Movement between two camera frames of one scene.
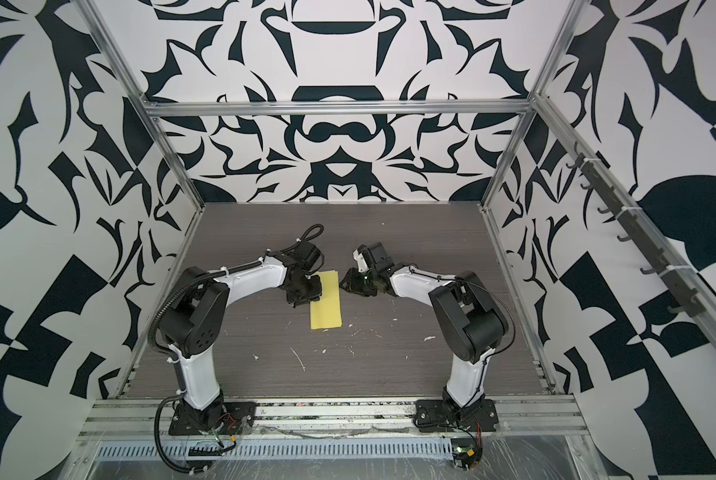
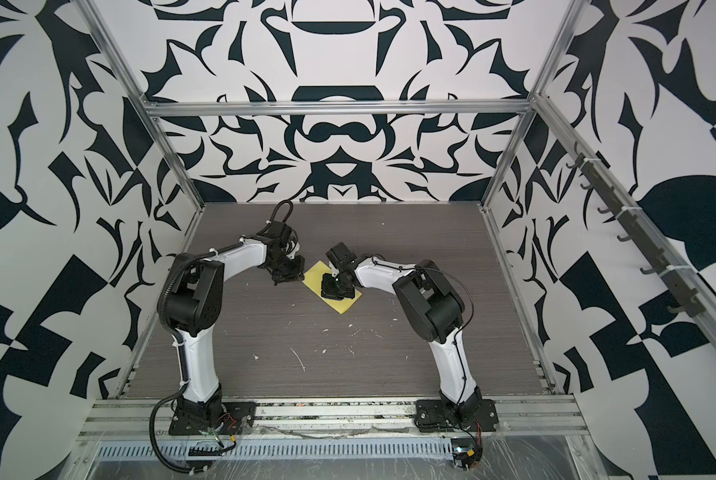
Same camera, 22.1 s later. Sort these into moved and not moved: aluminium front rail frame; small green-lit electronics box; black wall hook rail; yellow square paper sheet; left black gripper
Moved: left black gripper; yellow square paper sheet
Not moved: aluminium front rail frame; small green-lit electronics box; black wall hook rail
